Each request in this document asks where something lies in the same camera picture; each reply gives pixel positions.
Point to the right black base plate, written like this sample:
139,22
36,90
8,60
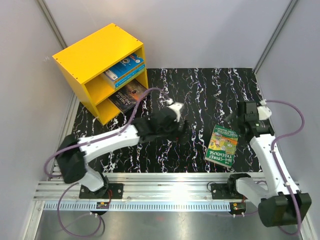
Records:
220,191

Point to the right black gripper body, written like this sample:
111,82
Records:
236,122

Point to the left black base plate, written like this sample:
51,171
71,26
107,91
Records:
114,191

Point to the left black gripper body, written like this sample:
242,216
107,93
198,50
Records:
172,132

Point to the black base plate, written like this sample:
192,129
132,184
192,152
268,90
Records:
220,191
114,191

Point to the dark Tale of Two Cities book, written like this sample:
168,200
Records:
127,97

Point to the blue paperback with round badge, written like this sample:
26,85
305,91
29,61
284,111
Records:
122,68

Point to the yellow wooden shelf cabinet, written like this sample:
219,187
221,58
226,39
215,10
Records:
83,62

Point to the blue comic paperback book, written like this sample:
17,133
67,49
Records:
137,71

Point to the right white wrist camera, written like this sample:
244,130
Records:
264,112

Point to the aluminium mounting rail frame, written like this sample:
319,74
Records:
152,187

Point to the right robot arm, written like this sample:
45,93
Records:
282,203

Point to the green Storey Treehouse book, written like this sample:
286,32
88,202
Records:
222,146

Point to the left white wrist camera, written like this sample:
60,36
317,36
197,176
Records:
177,107

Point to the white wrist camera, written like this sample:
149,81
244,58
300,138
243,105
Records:
177,107
264,112

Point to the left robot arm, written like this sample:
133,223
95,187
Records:
75,154

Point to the white slotted cable duct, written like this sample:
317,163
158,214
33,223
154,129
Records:
118,206

